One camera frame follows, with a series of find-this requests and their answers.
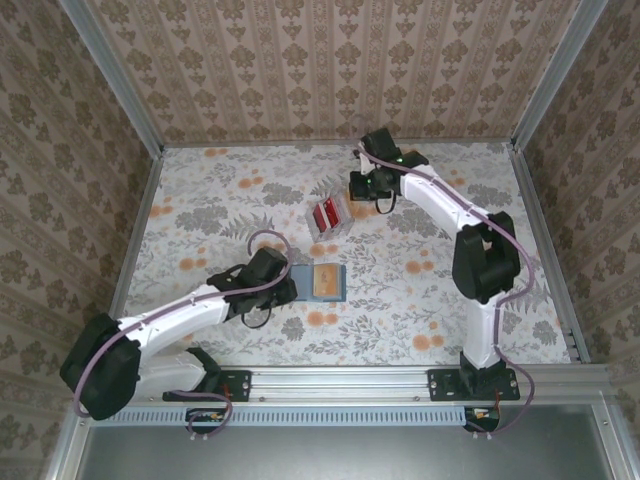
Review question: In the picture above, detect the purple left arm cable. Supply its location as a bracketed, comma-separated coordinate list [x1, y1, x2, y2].
[72, 229, 295, 444]

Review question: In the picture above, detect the aluminium side rail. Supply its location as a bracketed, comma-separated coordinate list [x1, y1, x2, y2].
[93, 147, 166, 369]
[505, 142, 592, 367]

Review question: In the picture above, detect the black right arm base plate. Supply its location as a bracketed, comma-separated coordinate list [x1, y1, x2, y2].
[428, 368, 521, 403]

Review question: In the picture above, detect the blue card holder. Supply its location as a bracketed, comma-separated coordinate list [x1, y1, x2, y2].
[289, 263, 348, 302]

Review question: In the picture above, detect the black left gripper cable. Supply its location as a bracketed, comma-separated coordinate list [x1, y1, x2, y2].
[239, 304, 274, 329]

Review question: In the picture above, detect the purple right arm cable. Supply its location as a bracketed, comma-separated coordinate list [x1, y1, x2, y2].
[352, 139, 537, 442]

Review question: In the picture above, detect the grey metal sheet panel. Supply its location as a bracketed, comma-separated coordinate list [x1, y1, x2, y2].
[77, 403, 617, 480]

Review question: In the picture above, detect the red card pack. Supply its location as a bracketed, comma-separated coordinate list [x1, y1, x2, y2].
[305, 189, 354, 245]
[310, 202, 335, 235]

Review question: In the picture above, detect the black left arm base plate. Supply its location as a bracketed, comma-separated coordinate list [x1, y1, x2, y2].
[162, 368, 252, 403]

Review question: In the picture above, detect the black wiring board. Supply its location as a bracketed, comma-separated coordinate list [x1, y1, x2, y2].
[463, 405, 502, 434]
[185, 407, 226, 434]

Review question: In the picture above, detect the thin aluminium rail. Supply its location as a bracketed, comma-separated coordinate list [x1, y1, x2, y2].
[160, 141, 516, 150]

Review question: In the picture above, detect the aluminium frame post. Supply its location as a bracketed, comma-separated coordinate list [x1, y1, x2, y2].
[58, 0, 167, 155]
[509, 0, 601, 151]

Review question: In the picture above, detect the orange credit card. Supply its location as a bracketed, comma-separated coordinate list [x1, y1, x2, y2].
[312, 266, 344, 297]

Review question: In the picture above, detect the wide aluminium frame rail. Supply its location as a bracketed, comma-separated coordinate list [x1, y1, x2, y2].
[74, 363, 615, 402]

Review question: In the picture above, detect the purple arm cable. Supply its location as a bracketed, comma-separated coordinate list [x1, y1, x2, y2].
[72, 229, 295, 444]
[352, 139, 537, 442]

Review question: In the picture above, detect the grey slotted cable duct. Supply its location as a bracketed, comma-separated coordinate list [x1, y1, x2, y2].
[92, 405, 501, 427]

